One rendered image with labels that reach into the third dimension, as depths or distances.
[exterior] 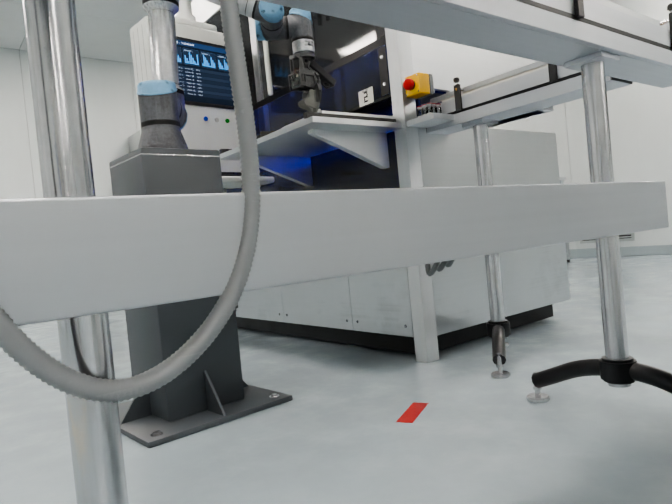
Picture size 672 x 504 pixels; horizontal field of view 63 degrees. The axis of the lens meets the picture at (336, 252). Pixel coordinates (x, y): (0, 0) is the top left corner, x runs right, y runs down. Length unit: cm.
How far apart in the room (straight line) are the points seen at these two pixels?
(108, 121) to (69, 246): 686
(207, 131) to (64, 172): 212
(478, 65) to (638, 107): 431
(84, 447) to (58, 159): 30
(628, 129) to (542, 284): 418
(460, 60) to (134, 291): 192
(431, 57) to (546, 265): 108
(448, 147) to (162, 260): 168
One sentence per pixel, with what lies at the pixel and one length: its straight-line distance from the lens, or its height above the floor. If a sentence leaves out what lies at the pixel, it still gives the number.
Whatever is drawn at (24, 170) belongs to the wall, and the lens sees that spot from 712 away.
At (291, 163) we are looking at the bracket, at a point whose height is 83.
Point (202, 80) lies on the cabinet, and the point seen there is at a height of 129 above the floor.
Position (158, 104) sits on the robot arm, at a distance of 177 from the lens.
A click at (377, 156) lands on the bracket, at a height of 77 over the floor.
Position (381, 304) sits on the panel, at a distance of 217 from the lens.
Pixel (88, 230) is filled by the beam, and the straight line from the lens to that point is 60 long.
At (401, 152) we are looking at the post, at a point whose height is 77.
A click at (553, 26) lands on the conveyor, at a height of 85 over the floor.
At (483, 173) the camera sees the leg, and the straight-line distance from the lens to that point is 198.
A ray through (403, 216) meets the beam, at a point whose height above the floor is 51.
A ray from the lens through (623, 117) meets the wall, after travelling 667.
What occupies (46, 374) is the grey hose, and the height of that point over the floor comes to 38.
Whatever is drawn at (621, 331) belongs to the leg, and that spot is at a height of 21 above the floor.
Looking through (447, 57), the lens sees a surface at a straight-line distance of 229.
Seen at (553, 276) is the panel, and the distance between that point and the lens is 271.
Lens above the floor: 48
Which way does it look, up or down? 1 degrees down
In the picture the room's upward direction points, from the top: 6 degrees counter-clockwise
